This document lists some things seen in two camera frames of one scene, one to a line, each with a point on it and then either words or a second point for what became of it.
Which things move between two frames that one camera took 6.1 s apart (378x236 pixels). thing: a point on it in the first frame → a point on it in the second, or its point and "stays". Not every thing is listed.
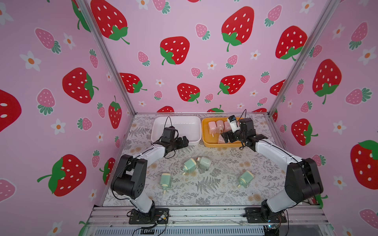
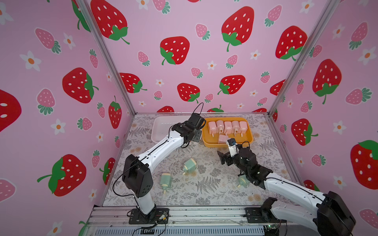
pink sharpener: (227, 127) stays
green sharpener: (246, 179) stays
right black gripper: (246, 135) → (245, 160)
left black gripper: (180, 144) → (198, 132)
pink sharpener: (220, 126) stays
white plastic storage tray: (190, 126) stays
